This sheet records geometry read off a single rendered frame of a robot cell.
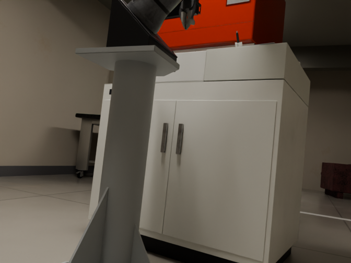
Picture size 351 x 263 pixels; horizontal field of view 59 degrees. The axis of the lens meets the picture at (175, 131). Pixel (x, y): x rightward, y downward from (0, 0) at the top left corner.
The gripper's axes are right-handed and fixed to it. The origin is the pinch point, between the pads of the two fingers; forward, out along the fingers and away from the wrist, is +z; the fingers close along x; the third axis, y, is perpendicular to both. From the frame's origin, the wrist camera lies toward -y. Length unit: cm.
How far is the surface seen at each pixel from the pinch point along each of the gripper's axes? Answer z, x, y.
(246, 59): 19.9, -33.9, -4.0
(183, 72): 24.2, -3.7, -4.0
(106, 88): 32, 44, -4
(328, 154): 34, -14, 587
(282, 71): 26, -49, -4
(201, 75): 26.4, -13.8, -4.0
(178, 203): 85, -9, -4
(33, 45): -49, 275, 96
